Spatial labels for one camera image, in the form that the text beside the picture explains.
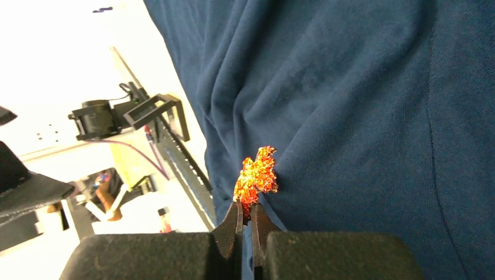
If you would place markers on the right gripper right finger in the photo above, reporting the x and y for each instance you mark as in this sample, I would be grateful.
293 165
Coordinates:
266 256

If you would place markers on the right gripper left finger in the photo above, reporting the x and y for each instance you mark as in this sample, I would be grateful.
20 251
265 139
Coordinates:
228 237

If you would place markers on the orange glitter leaf brooch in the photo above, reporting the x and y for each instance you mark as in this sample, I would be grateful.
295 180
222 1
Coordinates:
256 176

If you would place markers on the navy blue t-shirt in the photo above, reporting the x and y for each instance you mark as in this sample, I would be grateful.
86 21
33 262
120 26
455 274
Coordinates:
381 114

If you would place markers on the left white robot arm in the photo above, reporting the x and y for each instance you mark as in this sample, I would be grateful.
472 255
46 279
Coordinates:
42 133

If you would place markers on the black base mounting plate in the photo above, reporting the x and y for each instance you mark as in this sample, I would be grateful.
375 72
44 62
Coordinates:
190 177

